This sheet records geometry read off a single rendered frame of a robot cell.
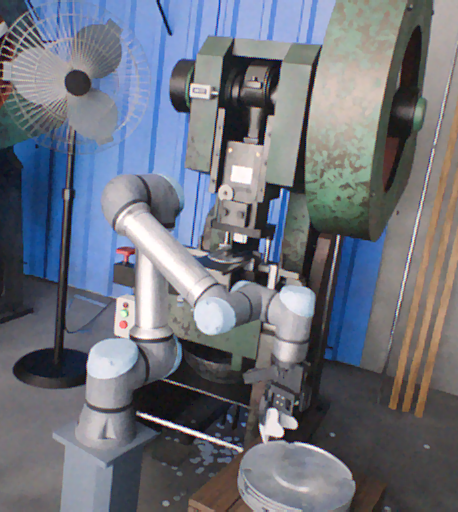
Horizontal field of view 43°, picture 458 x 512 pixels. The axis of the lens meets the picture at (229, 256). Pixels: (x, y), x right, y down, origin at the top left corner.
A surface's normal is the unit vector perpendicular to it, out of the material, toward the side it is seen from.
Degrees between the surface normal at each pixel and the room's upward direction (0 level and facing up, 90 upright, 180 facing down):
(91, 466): 90
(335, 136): 104
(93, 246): 90
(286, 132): 90
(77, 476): 90
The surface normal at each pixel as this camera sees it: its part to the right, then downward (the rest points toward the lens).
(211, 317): -0.59, 0.12
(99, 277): -0.39, 0.18
